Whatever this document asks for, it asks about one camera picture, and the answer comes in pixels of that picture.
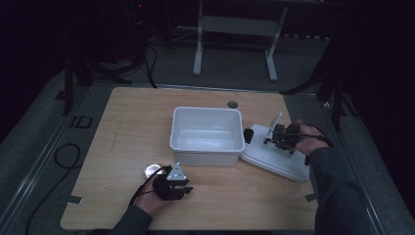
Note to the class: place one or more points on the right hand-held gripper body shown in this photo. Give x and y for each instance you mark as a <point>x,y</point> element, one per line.
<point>286,135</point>

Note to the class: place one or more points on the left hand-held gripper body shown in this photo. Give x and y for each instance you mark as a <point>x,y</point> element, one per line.
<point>166,187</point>

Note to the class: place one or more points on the white box lid black latches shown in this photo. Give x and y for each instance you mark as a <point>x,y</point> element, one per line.
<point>270,160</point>

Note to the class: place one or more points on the small round snack cup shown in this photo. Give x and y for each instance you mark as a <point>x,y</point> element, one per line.
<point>152,169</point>

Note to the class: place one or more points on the white plastic storage box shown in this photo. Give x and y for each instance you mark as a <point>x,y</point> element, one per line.
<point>207,137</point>

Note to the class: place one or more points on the person's left hand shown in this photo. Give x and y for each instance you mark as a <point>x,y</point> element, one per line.
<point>150,202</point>

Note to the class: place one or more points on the person's right hand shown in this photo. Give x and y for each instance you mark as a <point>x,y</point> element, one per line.
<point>310,140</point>

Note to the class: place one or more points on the grey tape piece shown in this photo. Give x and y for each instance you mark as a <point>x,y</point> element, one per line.
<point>311,197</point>
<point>74,199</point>

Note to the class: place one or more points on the black tripod stand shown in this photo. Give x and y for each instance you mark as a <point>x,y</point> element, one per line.
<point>78,71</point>
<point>336,98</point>

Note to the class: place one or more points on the white metal stand frame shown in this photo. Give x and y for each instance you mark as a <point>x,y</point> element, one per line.
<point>239,27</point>

